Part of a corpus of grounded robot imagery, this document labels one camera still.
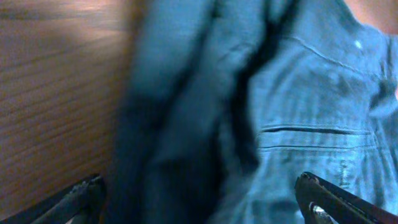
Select navy blue shorts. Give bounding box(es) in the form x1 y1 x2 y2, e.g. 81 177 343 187
104 0 397 223

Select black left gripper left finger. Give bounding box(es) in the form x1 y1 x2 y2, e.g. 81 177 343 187
0 174 106 224

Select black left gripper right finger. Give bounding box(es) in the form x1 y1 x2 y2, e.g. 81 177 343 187
294 172 397 224

